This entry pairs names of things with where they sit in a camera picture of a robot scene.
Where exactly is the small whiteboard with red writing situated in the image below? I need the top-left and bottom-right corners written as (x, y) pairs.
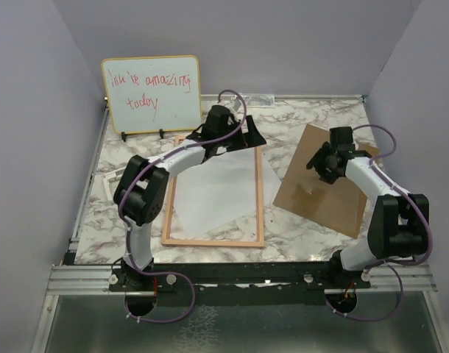
top-left (101, 55), bottom-right (202, 135)

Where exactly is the white photo paper sheet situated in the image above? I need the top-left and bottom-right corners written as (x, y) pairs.
top-left (171, 149), bottom-right (280, 240)

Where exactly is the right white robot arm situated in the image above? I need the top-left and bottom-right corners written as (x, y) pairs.
top-left (306, 126), bottom-right (433, 288)

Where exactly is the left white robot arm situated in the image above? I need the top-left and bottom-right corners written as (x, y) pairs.
top-left (113, 104), bottom-right (266, 290)

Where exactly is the pink wooden photo frame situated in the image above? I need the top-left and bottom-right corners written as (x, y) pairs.
top-left (161, 146), bottom-right (265, 249)

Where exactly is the brown cardboard backing board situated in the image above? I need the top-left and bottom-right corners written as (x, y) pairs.
top-left (273, 124), bottom-right (367, 239)

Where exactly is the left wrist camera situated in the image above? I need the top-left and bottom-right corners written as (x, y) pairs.
top-left (227, 99), bottom-right (241, 112)

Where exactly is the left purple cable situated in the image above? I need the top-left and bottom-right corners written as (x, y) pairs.
top-left (117, 89), bottom-right (250, 324)

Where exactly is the metal angle bracket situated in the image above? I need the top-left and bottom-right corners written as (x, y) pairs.
top-left (102, 168), bottom-right (125, 202)

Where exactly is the aluminium front rail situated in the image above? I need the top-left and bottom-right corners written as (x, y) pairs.
top-left (46, 264), bottom-right (437, 296)

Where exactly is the white label strip at wall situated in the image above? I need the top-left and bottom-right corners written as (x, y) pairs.
top-left (242, 94), bottom-right (275, 109)

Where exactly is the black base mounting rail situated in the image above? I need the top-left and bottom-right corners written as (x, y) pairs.
top-left (109, 260), bottom-right (370, 307)

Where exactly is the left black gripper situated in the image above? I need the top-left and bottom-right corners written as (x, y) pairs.
top-left (216, 115), bottom-right (264, 151)

